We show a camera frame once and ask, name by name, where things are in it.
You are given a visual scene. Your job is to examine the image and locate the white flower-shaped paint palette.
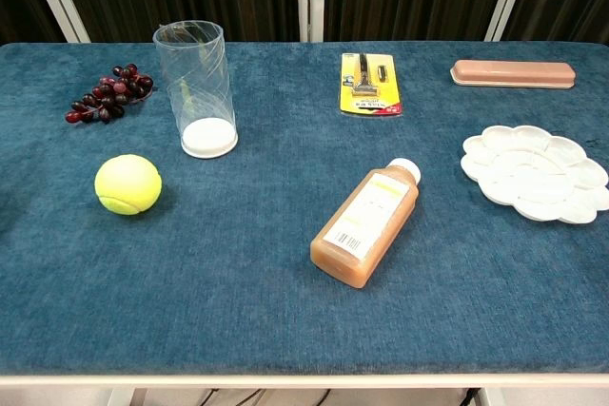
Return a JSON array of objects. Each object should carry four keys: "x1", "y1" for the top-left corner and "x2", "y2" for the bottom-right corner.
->
[{"x1": 460, "y1": 125, "x2": 609, "y2": 225}]

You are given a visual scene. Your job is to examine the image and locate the pink rectangular pencil case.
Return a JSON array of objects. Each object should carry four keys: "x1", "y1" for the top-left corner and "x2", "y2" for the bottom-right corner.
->
[{"x1": 449, "y1": 59, "x2": 578, "y2": 90}]

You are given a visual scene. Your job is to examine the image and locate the razor in yellow blister pack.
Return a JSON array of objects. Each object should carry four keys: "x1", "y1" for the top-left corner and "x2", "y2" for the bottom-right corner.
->
[{"x1": 339, "y1": 52, "x2": 406, "y2": 117}]

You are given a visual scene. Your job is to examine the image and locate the yellow tennis ball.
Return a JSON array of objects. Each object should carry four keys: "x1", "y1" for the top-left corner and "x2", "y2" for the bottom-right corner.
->
[{"x1": 93, "y1": 153, "x2": 164, "y2": 215}]

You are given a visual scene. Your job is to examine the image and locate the clear plastic cylinder container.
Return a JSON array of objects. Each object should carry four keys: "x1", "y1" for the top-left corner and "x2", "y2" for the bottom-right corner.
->
[{"x1": 151, "y1": 19, "x2": 239, "y2": 160}]

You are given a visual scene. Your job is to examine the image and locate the blue velvet table cloth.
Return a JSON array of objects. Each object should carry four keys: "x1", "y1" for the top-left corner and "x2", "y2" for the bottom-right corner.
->
[{"x1": 0, "y1": 40, "x2": 609, "y2": 376}]

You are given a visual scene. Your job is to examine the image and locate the orange juice bottle white cap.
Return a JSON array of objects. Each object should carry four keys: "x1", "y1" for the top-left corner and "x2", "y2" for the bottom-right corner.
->
[{"x1": 309, "y1": 157, "x2": 422, "y2": 290}]

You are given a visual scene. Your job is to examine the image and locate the bunch of red grapes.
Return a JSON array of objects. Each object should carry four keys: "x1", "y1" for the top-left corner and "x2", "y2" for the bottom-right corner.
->
[{"x1": 65, "y1": 63, "x2": 155, "y2": 125}]

